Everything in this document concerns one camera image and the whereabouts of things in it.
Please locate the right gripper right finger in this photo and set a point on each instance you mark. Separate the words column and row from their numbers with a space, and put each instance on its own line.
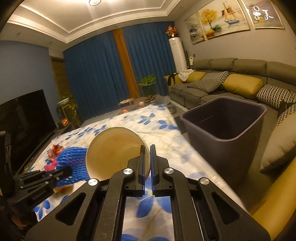
column 200, row 209

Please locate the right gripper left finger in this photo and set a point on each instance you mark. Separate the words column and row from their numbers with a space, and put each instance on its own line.
column 95, row 211

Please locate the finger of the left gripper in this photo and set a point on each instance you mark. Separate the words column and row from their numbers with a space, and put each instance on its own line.
column 59, row 174

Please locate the blue foam net sleeve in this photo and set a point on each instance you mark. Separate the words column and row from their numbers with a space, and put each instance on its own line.
column 75, row 158

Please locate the pink plastic bag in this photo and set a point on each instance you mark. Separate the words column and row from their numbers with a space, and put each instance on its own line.
column 51, row 165

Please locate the red snack bag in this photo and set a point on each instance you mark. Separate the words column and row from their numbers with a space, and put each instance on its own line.
column 54, row 152

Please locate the white paper cup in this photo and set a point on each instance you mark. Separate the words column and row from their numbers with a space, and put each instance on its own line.
column 111, row 150

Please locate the grey trash bin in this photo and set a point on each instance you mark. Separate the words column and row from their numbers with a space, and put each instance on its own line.
column 225, row 132

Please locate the grey tv cabinet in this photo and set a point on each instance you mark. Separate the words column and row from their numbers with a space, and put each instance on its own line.
column 41, row 147

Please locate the orange device on cabinet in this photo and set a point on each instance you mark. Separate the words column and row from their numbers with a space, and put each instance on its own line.
column 64, row 122

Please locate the plant on wooden stand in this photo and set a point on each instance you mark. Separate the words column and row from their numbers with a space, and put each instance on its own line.
column 68, row 108

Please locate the black television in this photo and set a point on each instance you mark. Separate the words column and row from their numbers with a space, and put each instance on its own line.
column 29, row 122

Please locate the box on coffee table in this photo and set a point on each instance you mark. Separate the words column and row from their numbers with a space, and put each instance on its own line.
column 126, row 102

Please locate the blue curtain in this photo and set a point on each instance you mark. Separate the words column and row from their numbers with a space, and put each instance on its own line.
column 95, row 72

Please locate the orange curtain strip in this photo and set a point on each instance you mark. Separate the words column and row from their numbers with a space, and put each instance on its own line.
column 126, row 63

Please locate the beige cushion near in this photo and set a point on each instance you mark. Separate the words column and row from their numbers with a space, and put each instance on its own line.
column 281, row 145

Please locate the potted green floor plant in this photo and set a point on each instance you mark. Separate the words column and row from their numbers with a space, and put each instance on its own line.
column 148, row 85

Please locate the grey cushion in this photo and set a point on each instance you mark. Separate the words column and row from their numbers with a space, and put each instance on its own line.
column 207, row 86

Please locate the yellow cushion middle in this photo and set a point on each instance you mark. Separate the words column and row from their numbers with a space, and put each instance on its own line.
column 243, row 85

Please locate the yellow cushion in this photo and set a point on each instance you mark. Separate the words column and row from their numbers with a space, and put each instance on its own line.
column 195, row 76
column 243, row 85

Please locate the yellow cushion far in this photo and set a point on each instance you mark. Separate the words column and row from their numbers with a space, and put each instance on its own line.
column 195, row 76

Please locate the white cloth on sofa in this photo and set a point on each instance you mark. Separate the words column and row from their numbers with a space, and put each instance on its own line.
column 184, row 74

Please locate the patterned cushion far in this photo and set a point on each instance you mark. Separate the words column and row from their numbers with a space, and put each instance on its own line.
column 216, row 76

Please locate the patterned cushion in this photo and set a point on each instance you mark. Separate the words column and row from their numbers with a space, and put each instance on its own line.
column 216, row 76
column 273, row 96

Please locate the patterned cushion near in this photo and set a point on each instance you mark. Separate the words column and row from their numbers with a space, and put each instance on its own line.
column 273, row 96

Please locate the grey sectional sofa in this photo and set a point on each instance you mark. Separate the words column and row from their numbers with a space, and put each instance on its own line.
column 267, row 82

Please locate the white standing air conditioner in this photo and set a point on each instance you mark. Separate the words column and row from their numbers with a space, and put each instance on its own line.
column 178, row 54

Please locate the flower decoration on conditioner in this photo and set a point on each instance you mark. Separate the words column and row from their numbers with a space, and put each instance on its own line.
column 172, row 31

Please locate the left landscape painting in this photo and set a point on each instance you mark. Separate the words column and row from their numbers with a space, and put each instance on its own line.
column 194, row 28

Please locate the middle sailboat tree painting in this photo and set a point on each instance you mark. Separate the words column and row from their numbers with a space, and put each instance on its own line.
column 219, row 18

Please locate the right painting with characters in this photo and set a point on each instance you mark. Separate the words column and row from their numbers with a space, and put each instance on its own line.
column 263, row 14

